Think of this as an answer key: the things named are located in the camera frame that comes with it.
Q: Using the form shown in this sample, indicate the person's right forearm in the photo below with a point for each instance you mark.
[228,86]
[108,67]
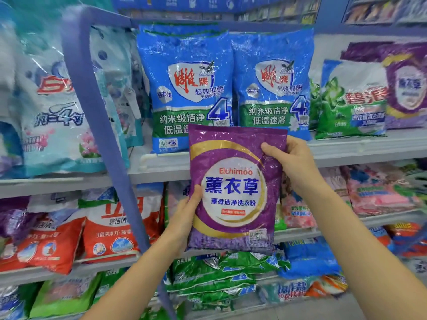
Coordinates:
[367,256]

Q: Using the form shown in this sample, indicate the person's right hand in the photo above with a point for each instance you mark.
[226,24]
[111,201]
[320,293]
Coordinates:
[300,166]

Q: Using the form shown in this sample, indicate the person's left hand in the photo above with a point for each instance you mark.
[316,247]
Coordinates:
[183,223]

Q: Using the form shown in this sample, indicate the green blue detergent bag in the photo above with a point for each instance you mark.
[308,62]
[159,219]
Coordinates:
[15,303]

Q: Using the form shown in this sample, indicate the blue bird-print detergent bag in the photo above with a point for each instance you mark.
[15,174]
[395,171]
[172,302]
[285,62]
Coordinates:
[180,28]
[183,79]

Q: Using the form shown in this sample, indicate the green white detergent bag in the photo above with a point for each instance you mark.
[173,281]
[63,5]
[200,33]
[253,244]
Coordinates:
[350,106]
[108,284]

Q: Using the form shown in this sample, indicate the person's left forearm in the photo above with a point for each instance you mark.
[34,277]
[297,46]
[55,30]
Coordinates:
[133,283]

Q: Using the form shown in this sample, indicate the purple Eichimoo lavender bag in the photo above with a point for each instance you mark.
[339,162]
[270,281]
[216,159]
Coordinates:
[233,196]

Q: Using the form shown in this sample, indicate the blue wall column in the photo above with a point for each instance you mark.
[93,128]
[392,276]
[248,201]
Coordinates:
[332,9]

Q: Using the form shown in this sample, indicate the blue back wall sign band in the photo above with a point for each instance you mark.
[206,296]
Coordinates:
[173,3]

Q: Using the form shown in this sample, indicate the grey blue-framed shelf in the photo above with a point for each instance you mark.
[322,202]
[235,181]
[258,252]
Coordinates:
[160,166]

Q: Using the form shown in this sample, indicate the blue white detergent bag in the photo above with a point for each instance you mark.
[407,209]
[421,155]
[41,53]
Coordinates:
[8,96]

